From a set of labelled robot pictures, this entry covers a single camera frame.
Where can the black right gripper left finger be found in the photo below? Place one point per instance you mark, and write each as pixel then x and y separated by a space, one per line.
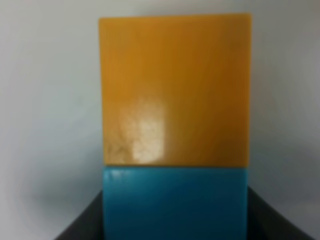
pixel 89 225

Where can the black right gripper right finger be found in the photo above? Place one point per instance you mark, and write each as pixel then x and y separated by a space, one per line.
pixel 265 223

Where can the blue cube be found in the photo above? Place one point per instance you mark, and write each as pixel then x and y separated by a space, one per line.
pixel 174 203

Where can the orange cube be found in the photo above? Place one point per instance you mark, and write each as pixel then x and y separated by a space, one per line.
pixel 176 90

